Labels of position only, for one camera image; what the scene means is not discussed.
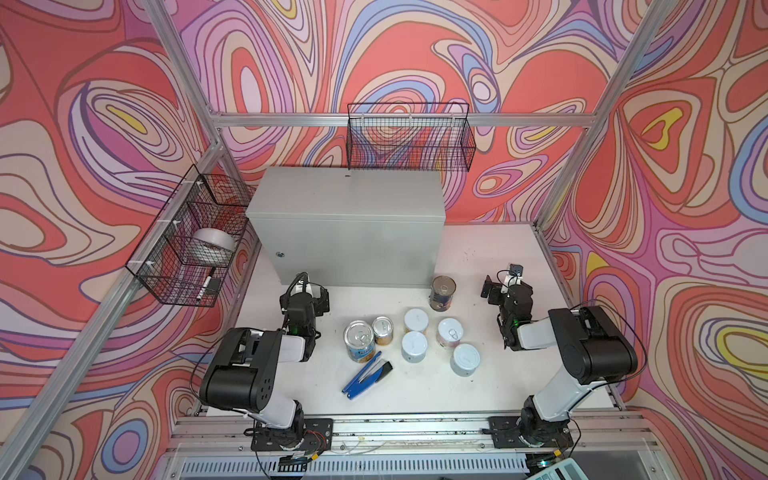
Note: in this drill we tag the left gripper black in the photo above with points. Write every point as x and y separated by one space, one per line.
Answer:
320 303

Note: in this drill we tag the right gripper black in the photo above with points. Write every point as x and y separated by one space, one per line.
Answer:
495 290

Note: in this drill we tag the dark blue labelled can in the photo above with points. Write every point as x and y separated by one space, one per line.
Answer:
442 290

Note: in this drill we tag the light blue labelled can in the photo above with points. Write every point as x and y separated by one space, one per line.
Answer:
360 341

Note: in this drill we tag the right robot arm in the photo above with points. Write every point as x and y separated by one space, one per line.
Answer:
593 352

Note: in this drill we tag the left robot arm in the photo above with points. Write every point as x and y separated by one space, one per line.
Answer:
241 377

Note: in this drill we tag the white lid can right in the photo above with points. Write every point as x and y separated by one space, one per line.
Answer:
465 360

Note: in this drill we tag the white lid can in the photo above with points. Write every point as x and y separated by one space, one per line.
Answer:
465 360
414 346
416 320

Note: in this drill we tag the white lid can back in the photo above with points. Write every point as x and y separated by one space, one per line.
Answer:
416 320

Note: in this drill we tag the small gold can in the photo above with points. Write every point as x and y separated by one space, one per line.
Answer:
383 330

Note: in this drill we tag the grey metal cabinet box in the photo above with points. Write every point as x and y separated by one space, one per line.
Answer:
366 228

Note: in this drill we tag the white lid can front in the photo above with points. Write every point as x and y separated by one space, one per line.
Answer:
414 346

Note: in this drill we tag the black marker pen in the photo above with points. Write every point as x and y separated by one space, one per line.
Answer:
204 288

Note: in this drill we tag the blue black stapler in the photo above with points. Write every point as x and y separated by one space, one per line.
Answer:
375 370

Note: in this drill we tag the white tape roll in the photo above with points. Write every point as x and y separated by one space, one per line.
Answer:
215 238

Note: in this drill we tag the white device corner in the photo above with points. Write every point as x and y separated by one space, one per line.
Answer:
564 470

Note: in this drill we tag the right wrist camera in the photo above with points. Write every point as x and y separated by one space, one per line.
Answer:
514 273

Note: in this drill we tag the black wire basket left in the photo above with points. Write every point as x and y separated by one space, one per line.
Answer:
169 263

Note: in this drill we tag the black wire basket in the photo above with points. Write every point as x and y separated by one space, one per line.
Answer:
169 263
412 136

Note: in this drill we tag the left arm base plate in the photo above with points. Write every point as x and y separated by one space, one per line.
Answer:
313 435

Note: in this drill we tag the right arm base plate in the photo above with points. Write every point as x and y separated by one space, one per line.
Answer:
511 432

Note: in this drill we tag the black wire basket back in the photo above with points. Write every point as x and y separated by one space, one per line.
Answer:
412 136

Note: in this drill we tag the aluminium front rail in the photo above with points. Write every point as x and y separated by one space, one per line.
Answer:
607 445

